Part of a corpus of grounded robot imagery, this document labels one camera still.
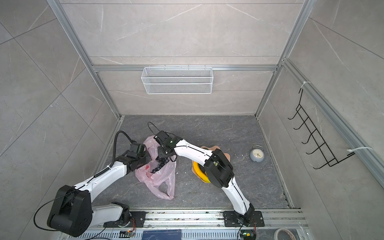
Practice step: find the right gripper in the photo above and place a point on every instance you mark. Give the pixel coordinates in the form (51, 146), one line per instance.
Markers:
(160, 151)

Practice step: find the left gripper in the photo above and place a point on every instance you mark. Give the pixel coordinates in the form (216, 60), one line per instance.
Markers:
(148, 157)

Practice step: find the dark purple fake grapes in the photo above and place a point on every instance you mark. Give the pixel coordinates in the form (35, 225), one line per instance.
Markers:
(161, 163)

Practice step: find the pink plastic bag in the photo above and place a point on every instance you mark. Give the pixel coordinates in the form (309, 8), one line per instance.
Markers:
(162, 183)

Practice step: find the yellow fake banana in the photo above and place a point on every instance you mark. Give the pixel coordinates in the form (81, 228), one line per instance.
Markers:
(199, 171)

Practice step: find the pink wavy plate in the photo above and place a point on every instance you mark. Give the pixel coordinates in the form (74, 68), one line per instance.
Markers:
(211, 148)

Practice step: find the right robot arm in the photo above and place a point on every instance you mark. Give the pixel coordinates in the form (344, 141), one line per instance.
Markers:
(217, 167)

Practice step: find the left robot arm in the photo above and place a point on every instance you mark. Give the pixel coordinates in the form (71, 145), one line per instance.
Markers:
(72, 211)

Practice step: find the small grey alarm clock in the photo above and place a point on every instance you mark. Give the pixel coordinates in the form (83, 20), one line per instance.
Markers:
(257, 154)

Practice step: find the white wire mesh basket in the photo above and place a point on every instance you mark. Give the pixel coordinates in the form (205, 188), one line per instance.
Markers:
(178, 80)

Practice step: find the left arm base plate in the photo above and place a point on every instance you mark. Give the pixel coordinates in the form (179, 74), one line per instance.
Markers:
(136, 219)

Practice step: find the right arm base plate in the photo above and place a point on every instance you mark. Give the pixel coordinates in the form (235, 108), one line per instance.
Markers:
(253, 219)

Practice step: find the black wire hook rack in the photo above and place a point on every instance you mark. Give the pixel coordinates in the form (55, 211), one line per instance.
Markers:
(315, 136)

